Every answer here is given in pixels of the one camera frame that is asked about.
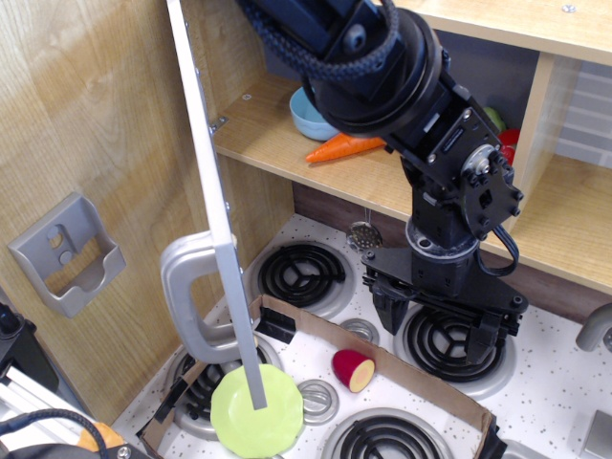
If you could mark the back left stove burner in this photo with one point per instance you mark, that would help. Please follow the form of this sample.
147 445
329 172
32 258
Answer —
308 275

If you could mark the grey stove knob middle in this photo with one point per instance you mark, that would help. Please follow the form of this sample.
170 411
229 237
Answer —
363 329

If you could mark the orange toy carrot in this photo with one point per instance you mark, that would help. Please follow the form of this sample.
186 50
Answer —
341 146

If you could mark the red and green toy vegetables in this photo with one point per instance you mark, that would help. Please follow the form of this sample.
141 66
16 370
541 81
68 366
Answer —
508 137

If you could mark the grey toy microwave door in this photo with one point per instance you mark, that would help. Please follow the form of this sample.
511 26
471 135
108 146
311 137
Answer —
214 250

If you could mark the grey stove knob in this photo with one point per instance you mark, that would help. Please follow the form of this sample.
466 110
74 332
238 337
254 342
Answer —
320 402
363 329

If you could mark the front right stove burner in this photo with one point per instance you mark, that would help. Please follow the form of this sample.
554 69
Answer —
385 433

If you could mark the front left stove burner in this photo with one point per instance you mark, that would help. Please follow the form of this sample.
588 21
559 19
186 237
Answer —
192 411

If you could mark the stove burner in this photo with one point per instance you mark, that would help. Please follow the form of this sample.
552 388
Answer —
308 275
434 341
192 411
385 433

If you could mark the grey sink faucet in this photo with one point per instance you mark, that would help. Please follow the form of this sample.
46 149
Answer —
596 330

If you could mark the grey stove knob front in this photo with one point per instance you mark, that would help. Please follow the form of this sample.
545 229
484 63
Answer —
320 402

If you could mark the grey wall phone holder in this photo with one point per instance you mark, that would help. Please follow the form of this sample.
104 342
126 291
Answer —
56 240

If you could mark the brown cardboard barrier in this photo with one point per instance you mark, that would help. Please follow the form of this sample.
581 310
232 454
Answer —
306 345

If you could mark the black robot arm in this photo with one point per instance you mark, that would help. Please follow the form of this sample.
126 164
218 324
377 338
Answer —
374 70

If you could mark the back right stove burner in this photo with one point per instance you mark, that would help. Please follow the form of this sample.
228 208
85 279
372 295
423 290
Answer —
434 341

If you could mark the red toy apple half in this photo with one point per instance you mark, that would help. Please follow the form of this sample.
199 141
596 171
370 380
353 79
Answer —
353 369

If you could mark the green plastic plate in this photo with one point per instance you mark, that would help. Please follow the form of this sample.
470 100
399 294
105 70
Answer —
257 433

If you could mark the light blue bowl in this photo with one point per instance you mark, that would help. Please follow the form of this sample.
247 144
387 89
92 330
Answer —
307 120

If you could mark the hanging metal strainer spoon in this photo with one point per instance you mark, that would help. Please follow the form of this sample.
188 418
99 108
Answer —
362 235

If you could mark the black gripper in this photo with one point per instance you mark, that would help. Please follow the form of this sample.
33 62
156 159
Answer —
450 280

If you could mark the wooden toy kitchen shelf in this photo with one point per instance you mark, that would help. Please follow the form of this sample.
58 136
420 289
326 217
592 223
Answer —
564 227

